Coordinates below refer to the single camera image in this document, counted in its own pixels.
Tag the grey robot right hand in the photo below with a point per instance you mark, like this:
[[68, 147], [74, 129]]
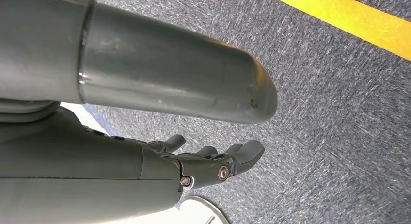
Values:
[[144, 71]]

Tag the white floor plate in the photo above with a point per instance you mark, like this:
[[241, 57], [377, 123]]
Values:
[[199, 213]]

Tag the yellow floor tape strip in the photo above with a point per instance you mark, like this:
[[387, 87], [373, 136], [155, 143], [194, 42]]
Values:
[[353, 20]]

